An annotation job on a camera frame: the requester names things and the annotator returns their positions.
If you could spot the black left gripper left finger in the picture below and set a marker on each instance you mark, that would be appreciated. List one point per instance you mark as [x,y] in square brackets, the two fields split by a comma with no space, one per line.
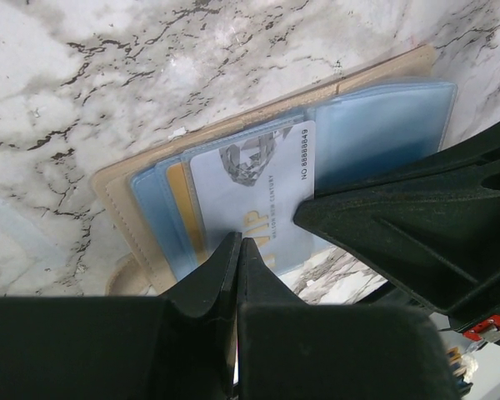
[178,345]

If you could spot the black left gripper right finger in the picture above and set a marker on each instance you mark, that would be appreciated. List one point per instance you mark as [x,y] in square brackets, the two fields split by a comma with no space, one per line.
[288,349]

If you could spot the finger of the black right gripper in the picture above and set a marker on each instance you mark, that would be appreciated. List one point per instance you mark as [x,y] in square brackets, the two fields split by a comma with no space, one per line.
[431,228]

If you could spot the beige card holder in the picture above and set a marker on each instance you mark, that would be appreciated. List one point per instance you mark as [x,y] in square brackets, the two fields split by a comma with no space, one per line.
[371,122]

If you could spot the silver card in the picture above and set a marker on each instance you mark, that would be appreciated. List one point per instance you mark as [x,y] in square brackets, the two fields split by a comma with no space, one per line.
[253,186]

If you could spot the gold card in holder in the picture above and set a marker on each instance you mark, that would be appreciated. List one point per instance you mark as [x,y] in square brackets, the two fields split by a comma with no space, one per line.
[177,180]

